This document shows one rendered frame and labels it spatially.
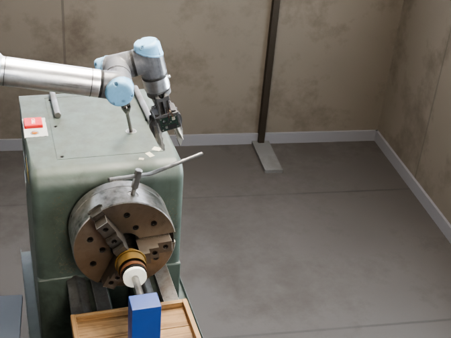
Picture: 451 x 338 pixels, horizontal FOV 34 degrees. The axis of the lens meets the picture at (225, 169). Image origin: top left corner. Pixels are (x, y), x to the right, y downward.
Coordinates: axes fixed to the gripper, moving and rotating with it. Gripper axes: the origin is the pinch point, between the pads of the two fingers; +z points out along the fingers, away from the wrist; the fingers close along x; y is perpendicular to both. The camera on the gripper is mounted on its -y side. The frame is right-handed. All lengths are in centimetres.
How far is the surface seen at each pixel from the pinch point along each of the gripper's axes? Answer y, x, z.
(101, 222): 17.0, -27.0, 8.7
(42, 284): -1, -52, 38
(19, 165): -223, -73, 120
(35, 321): -17, -62, 67
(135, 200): 13.6, -15.5, 7.3
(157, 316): 47, -20, 23
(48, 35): -241, -31, 50
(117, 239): 20.5, -24.0, 13.5
